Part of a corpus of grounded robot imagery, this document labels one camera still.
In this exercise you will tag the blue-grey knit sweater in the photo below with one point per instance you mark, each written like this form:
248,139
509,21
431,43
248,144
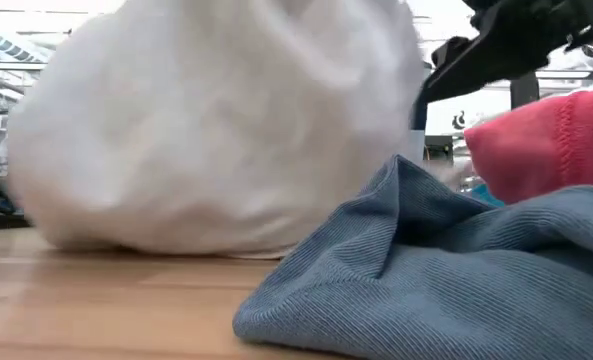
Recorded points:
451,280

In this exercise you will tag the black metal table frame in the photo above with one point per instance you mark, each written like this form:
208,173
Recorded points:
1,221

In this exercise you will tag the large white garment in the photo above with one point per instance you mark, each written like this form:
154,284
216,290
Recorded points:
201,140

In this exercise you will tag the bright teal garment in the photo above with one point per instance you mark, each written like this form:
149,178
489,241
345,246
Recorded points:
488,197

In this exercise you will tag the coral terry cloth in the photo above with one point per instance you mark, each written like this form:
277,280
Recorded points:
536,145

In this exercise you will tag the small black ceiling lamp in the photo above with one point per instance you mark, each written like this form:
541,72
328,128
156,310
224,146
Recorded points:
458,121

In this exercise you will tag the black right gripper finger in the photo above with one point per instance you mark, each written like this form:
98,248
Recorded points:
491,60
451,50

